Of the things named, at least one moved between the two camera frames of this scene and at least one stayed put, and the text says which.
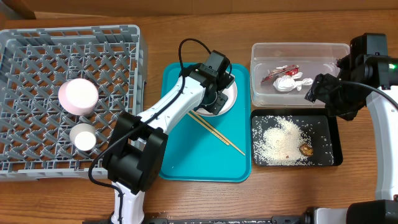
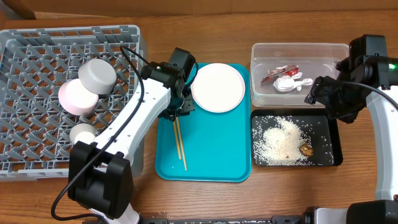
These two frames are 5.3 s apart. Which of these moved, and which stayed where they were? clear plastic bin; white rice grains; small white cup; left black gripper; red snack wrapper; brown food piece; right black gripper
Moved: left black gripper
Stayed: small white cup; right black gripper; clear plastic bin; red snack wrapper; white rice grains; brown food piece
